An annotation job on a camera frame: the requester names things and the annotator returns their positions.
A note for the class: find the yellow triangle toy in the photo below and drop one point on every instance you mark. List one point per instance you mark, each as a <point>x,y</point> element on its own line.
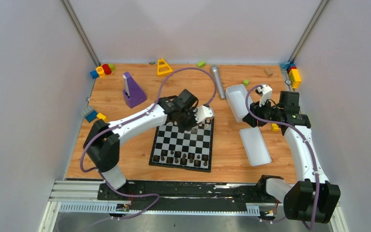
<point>163,68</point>

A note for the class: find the silver microphone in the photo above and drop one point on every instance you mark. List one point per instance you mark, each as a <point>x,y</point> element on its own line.
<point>216,74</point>

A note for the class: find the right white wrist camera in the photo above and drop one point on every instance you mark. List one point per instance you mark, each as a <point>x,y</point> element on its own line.
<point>265,92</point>

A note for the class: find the blue block left corner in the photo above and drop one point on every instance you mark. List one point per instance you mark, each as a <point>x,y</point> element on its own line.
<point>94,74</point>

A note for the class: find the green block top centre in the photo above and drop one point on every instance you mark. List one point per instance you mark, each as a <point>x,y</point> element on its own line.
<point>201,64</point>

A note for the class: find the white box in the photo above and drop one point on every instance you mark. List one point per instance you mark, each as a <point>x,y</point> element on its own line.
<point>235,96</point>

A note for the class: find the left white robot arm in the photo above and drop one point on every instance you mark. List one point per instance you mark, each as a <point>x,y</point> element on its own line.
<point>105,139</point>

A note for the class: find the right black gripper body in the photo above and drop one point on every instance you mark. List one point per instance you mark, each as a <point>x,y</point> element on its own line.
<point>266,111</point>

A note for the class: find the small yellow block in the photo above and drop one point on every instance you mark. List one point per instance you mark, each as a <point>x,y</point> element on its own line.
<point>102,117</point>
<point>274,127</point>

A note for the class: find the small yellow block left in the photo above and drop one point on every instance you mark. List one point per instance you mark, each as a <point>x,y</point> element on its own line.
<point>102,117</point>

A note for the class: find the grey blue brick left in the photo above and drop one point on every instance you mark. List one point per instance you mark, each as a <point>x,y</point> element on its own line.
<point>89,114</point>

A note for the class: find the white box lid tray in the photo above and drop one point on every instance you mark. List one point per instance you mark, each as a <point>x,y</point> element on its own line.
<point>255,146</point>

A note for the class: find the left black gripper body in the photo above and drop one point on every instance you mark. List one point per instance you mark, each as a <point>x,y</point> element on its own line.
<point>185,118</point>

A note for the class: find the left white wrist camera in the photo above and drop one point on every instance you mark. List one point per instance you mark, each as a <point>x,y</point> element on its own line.
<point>203,113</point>

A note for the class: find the yellow cylinder block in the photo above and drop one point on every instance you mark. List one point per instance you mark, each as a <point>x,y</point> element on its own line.
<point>100,71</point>

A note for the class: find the brown wooden block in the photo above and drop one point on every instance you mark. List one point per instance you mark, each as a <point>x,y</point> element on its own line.
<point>268,72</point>

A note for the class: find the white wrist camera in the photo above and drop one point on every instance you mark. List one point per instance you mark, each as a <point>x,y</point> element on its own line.
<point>265,92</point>
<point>203,113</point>

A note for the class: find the red cylinder block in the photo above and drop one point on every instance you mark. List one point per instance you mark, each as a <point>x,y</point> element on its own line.
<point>107,69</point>

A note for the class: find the yellow brick stack right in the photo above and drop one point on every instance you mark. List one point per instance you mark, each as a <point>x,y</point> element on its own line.
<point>295,78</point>

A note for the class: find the purple metronome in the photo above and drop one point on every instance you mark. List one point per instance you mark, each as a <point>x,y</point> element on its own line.
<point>133,94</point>

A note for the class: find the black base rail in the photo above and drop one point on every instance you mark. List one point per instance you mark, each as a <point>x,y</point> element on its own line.
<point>189,196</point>

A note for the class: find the small yellow block right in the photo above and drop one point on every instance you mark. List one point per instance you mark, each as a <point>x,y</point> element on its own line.
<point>274,127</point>

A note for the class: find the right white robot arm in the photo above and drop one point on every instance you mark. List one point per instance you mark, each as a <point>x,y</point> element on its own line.
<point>313,198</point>

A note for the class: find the black white chessboard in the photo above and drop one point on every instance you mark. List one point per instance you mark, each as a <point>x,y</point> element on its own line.
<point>189,150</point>

